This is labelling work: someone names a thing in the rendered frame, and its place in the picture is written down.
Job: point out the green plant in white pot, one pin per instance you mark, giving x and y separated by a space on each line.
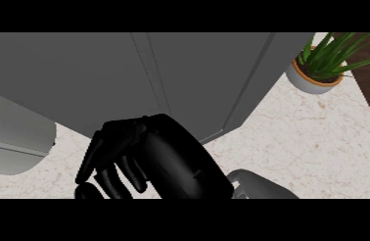
313 78

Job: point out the grey cabinet door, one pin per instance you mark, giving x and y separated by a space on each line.
207 75
72 78

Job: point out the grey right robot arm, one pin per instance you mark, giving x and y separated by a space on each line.
263 187

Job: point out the grey cabinet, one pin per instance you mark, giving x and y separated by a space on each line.
267 72

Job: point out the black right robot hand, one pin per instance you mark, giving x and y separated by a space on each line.
179 160

